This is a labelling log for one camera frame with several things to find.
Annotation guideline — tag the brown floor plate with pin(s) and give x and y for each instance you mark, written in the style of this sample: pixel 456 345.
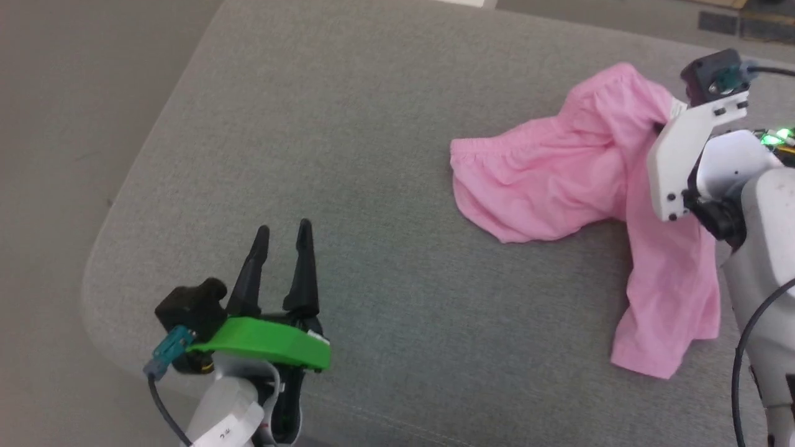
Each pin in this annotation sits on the brown floor plate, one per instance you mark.
pixel 767 28

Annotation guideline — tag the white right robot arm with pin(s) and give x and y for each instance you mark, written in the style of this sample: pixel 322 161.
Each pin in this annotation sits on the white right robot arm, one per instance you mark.
pixel 758 236

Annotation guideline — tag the grey fabric sofa cushion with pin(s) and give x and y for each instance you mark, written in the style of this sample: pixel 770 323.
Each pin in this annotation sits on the grey fabric sofa cushion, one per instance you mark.
pixel 372 186

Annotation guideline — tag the pink garment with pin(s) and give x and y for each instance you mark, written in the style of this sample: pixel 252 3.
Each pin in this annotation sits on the pink garment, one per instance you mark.
pixel 559 174

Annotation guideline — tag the small black floor mat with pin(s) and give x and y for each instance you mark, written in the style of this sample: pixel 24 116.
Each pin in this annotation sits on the small black floor mat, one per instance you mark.
pixel 718 22

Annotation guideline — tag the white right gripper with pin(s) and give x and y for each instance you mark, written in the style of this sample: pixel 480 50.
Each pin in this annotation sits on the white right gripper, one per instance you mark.
pixel 683 155

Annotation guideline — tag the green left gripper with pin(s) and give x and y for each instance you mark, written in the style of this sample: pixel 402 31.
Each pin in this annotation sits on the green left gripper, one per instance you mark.
pixel 267 341

